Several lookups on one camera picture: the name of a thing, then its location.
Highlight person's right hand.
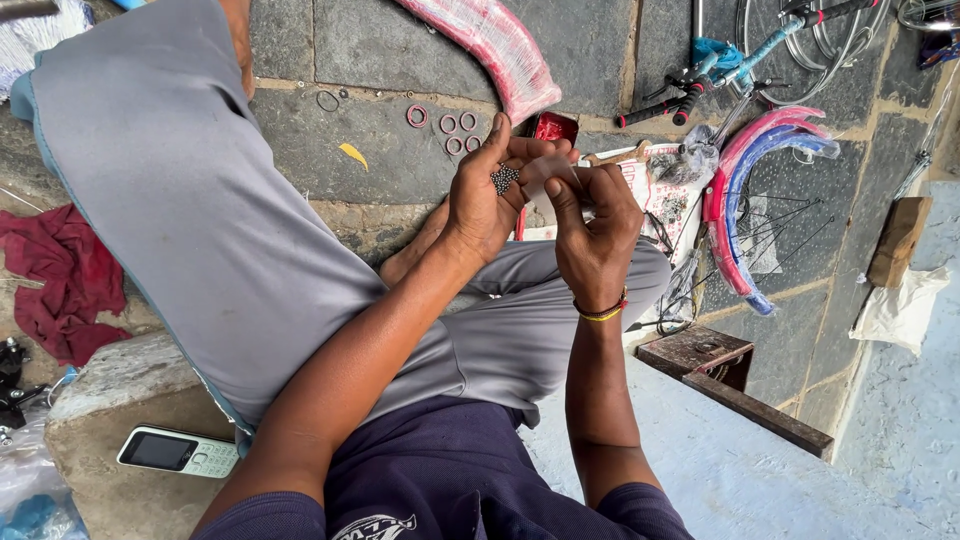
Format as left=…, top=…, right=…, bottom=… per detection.
left=545, top=165, right=645, bottom=303

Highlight person's left hand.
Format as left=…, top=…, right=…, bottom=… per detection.
left=441, top=112, right=581, bottom=265

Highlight pile of small steel balls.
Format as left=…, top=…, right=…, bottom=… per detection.
left=489, top=163, right=521, bottom=198

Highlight small clear plastic bag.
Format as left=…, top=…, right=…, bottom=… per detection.
left=523, top=153, right=595, bottom=224

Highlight yellow thread wristband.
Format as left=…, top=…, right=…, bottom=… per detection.
left=577, top=303, right=628, bottom=324

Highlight printed white paper sheet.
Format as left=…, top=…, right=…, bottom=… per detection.
left=521, top=141, right=723, bottom=265

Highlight person's bare foot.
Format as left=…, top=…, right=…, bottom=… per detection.
left=378, top=197, right=453, bottom=290

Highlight brown flat spanner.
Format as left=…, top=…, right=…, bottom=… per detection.
left=582, top=139, right=655, bottom=169

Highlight open red grease tin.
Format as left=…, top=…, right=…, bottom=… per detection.
left=532, top=111, right=581, bottom=149

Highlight clear bag of small parts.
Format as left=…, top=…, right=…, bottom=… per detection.
left=647, top=123, right=723, bottom=186

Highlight wrapped red mudguard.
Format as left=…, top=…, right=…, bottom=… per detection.
left=702, top=105, right=830, bottom=299

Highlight wrapped blue mudguard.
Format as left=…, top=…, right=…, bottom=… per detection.
left=721, top=123, right=843, bottom=318

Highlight wrapped pink mudguard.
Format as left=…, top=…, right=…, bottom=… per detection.
left=393, top=0, right=564, bottom=126

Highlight rusty brown metal stand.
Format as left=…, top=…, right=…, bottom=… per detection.
left=636, top=324, right=836, bottom=462

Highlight person's navy shirt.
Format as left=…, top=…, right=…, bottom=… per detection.
left=191, top=396, right=696, bottom=540

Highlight silver bicycle wheel rim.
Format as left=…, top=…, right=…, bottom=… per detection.
left=733, top=0, right=895, bottom=108

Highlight person's grey trousers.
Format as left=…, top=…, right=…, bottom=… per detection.
left=10, top=0, right=673, bottom=451

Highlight brown wooden block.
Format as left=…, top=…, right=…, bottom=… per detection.
left=866, top=195, right=936, bottom=291

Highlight white cloth bag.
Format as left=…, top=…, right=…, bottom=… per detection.
left=848, top=264, right=953, bottom=358

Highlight bundle of silver spokes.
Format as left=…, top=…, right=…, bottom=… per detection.
left=891, top=58, right=960, bottom=202

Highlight white keypad mobile phone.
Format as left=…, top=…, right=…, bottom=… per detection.
left=116, top=425, right=241, bottom=480

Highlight grey stone block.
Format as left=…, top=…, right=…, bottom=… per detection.
left=43, top=330, right=243, bottom=540

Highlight silver wheel with coloured wrap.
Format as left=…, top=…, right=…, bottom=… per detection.
left=896, top=0, right=960, bottom=71

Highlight dark red cloth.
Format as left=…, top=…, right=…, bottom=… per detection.
left=0, top=204, right=133, bottom=369

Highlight white fringed cloth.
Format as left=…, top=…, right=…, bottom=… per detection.
left=0, top=0, right=96, bottom=100

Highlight black metal bicycle part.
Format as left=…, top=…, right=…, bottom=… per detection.
left=0, top=337, right=51, bottom=445

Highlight crumpled clear plastic bag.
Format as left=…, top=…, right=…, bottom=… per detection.
left=0, top=416, right=90, bottom=540

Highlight red black bead bracelet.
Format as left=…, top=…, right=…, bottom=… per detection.
left=572, top=286, right=630, bottom=318

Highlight black brake cable coil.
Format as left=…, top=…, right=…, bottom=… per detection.
left=626, top=210, right=706, bottom=339

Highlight bundle of thin wire stays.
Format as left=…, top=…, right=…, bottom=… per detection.
left=735, top=189, right=838, bottom=288

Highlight bicycle handlebar with black grips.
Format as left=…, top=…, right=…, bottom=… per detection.
left=615, top=0, right=880, bottom=129

